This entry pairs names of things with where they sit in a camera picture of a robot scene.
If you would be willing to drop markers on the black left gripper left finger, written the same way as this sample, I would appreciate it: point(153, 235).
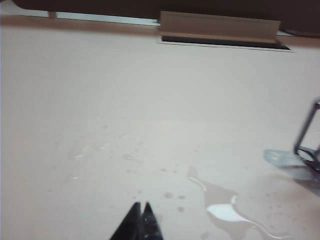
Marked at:
point(128, 225)

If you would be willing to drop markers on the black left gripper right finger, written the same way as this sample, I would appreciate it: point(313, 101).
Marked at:
point(150, 225)

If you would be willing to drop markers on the spilled water puddle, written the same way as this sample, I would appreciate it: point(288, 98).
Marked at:
point(222, 210)

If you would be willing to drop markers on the clear grey faceted mug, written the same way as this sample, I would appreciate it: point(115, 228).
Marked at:
point(303, 125)

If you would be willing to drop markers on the brown desk partition panel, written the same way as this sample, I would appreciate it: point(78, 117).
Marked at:
point(125, 6)

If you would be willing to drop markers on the beige partition bracket foot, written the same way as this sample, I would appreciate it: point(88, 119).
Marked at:
point(52, 14)

